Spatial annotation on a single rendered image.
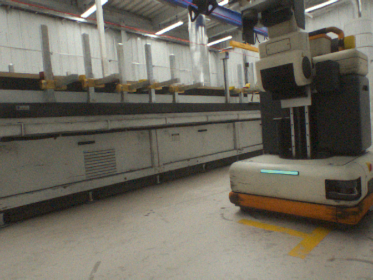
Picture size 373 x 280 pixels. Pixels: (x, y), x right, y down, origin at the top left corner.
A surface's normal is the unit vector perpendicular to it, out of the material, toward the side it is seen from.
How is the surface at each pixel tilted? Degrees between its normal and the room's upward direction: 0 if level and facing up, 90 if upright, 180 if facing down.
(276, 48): 98
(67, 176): 90
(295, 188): 90
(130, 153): 90
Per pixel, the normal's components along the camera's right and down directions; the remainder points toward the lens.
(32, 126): 0.71, -0.02
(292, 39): -0.68, 0.23
